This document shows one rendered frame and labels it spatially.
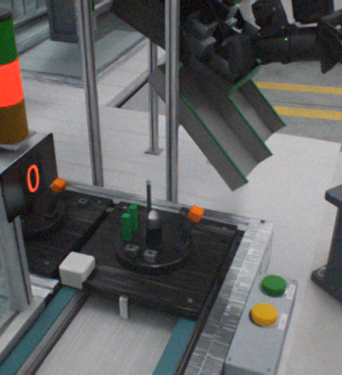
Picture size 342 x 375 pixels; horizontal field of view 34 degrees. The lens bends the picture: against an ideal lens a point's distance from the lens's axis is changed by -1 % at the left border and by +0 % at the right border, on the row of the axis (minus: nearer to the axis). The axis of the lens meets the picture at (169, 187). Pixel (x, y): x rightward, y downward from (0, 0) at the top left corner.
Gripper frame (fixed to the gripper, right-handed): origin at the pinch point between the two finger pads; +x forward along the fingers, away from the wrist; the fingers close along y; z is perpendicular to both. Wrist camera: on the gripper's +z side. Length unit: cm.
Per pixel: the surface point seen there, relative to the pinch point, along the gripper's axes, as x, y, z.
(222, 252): -4.7, 18.0, -32.2
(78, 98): 84, -30, -17
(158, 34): 11.3, 8.3, 4.3
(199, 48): 6.5, 2.9, 0.6
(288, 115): 128, -240, -79
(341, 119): 98, -256, -85
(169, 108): 10.4, 9.3, -9.2
